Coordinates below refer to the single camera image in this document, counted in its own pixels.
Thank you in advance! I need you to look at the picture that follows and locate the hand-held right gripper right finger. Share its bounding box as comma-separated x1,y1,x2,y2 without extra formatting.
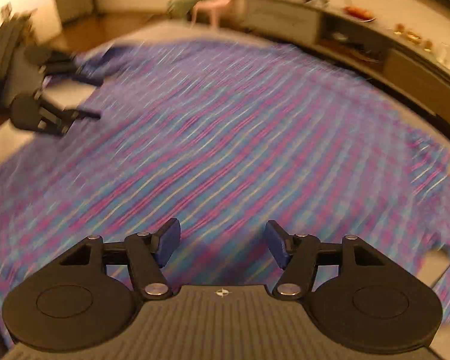
264,220,389,301

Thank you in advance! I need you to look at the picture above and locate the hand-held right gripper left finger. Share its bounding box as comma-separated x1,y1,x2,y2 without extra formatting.
60,217,182,301

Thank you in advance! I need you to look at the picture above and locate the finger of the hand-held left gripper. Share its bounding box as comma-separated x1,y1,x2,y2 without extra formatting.
34,47,104,85
37,99,102,136

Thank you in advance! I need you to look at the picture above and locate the blue pink plaid shirt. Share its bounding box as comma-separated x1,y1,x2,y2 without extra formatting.
0,39,450,349

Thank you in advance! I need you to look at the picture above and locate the pink plastic child chair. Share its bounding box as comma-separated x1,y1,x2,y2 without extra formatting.
191,0,238,28

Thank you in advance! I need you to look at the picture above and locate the long grey TV cabinet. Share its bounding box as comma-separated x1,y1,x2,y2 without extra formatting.
240,0,450,132

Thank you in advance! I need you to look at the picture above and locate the red plate of fruit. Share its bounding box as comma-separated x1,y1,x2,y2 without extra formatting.
343,5,376,22

